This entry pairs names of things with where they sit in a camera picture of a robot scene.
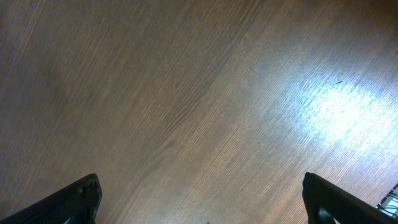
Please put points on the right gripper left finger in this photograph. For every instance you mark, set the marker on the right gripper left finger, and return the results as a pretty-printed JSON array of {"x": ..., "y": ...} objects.
[{"x": 76, "y": 203}]

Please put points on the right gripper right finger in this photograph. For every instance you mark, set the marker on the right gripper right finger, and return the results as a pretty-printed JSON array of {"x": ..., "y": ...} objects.
[{"x": 327, "y": 203}]

